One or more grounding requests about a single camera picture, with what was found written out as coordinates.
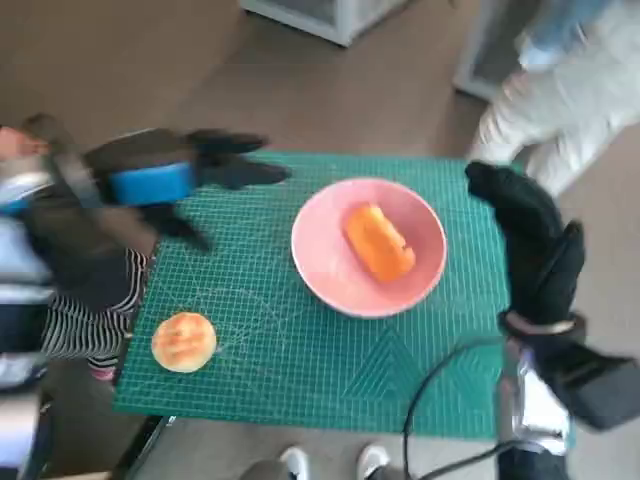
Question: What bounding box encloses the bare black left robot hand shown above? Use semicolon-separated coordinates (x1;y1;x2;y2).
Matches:
82;128;294;251

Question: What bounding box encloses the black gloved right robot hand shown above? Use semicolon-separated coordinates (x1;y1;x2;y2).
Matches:
463;160;586;329

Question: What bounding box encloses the long striped toy bread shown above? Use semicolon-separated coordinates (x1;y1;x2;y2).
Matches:
342;201;417;284

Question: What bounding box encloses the round toy bread bun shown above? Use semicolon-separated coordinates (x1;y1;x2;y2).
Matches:
151;310;219;374

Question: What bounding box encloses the pink bowl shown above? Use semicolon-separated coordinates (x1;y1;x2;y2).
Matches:
291;178;448;320

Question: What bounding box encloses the person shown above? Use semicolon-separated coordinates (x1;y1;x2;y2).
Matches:
242;442;416;480
0;113;156;384
469;0;640;199

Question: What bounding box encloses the white cabinet with mesh panel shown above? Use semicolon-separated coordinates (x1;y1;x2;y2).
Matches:
452;0;531;99

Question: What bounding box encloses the green cutting mat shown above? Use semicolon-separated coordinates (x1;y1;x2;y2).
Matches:
112;152;524;439

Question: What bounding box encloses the white cabinet with glass lid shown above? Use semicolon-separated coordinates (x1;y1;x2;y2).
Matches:
238;0;414;49

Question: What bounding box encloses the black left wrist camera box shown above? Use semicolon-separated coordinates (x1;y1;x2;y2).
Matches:
32;197;161;311

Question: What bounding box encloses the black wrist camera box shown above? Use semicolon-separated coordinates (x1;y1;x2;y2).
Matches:
32;197;161;311
537;344;636;434

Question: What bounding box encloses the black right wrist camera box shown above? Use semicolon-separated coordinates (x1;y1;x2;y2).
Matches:
537;344;636;434

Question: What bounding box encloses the long black right arm cable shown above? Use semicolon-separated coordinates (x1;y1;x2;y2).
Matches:
403;337;516;480

